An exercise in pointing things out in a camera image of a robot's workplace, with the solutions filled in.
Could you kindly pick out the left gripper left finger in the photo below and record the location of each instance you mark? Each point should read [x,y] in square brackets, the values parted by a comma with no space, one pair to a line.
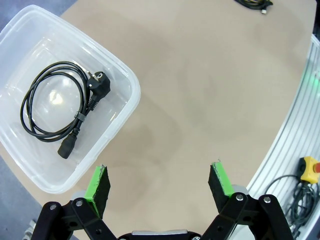
[100,190]

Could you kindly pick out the yellow emergency stop button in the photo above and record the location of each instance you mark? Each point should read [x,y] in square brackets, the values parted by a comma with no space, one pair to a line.
[308,170]

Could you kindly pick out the aluminium profile rail frame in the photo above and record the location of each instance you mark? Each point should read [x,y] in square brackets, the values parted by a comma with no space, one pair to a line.
[287,140]

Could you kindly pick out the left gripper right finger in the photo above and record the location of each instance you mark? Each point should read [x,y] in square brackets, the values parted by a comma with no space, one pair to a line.
[220,185]

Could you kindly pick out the clear plastic storage box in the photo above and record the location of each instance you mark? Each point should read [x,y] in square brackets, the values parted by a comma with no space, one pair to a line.
[50,37]

